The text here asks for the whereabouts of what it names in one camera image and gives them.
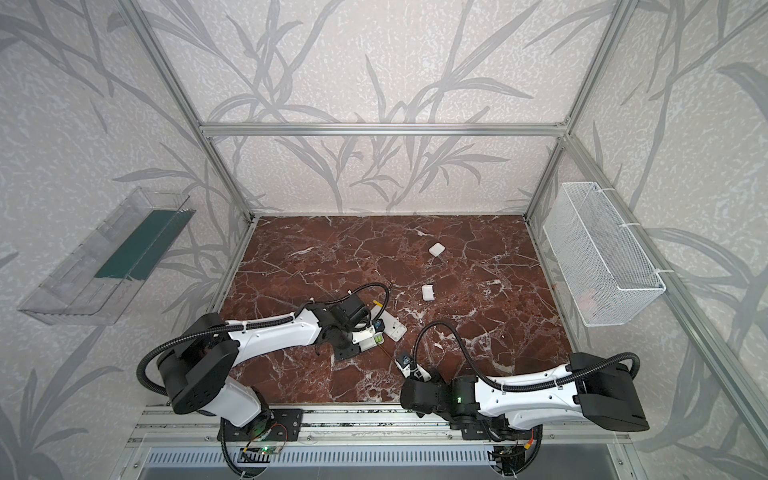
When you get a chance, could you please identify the white air conditioner remote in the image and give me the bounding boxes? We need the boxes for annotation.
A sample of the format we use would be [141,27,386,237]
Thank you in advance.
[352,327,384,352]

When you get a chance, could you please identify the white remote control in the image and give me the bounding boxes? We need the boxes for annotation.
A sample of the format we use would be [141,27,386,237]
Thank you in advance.
[371,305,407,342]

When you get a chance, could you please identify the white battery cover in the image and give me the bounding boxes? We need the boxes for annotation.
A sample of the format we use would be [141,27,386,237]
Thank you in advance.
[421,284,436,302]
[428,242,446,258]

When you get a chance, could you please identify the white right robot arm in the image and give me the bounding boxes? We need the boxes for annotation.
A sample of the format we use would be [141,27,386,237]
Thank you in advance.
[400,352,650,433]

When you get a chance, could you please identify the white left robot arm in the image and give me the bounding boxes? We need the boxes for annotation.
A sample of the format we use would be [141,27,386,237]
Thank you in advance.
[148,293,381,428]

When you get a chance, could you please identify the pink object in basket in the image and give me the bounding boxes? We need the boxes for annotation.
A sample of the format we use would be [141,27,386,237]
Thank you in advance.
[576,288,601,319]

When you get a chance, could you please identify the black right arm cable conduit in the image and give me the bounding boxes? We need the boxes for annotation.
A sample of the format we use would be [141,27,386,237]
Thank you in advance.
[410,319,642,394]

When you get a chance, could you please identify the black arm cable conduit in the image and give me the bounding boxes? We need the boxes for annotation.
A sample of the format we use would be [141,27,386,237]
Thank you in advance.
[410,319,642,394]
[135,281,391,397]

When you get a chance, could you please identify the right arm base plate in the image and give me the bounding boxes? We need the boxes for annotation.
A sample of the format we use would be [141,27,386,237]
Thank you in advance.
[444,403,543,442]

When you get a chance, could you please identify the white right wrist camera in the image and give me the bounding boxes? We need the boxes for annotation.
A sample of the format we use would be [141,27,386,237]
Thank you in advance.
[395,353,431,382]

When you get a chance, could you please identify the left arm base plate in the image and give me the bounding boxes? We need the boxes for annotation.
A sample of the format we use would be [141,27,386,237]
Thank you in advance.
[217,408,304,442]

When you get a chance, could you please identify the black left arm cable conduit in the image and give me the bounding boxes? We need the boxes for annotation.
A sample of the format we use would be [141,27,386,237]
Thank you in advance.
[135,281,391,397]

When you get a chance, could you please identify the aluminium front rail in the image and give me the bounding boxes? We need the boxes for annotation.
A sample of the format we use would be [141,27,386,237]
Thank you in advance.
[126,403,631,448]

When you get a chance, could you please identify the clear plastic wall bin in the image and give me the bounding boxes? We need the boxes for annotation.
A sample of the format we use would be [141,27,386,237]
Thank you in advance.
[18,187,196,326]

